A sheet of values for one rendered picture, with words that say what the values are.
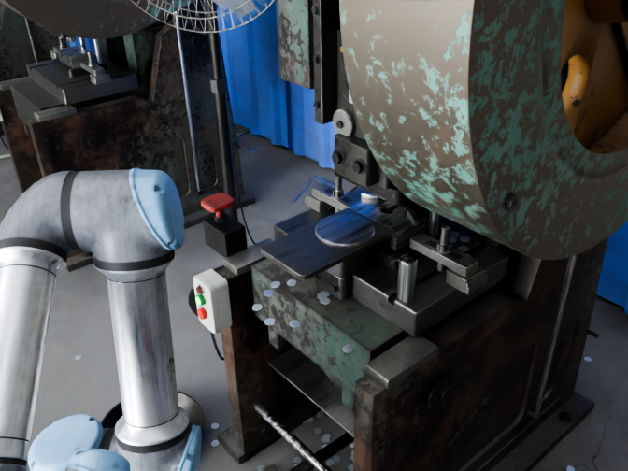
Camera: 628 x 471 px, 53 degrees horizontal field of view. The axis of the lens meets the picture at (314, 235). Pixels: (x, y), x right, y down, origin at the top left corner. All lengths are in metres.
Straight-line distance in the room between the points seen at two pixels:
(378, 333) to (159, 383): 0.47
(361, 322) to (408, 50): 0.73
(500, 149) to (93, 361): 1.80
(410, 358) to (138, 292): 0.54
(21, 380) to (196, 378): 1.31
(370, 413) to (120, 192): 0.62
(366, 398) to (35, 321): 0.60
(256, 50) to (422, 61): 3.00
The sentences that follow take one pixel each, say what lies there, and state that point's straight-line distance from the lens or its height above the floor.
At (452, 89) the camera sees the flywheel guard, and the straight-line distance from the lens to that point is 0.66.
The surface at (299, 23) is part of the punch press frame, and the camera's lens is 1.26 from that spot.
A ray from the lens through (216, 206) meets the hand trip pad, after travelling 1.49.
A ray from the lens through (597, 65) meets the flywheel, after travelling 1.04.
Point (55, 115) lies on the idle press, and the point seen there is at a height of 0.63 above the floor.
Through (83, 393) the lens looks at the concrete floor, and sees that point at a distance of 2.20.
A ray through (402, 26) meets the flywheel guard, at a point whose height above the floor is 1.31.
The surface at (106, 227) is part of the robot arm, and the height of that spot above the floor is 1.03.
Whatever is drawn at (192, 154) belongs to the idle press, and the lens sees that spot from 2.89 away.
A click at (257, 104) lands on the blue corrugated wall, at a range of 3.76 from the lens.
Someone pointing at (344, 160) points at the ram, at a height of 0.93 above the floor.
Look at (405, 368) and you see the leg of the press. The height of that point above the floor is 0.64.
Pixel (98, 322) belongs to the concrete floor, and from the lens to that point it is 2.46.
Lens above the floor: 1.46
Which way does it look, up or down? 31 degrees down
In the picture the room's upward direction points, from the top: 1 degrees counter-clockwise
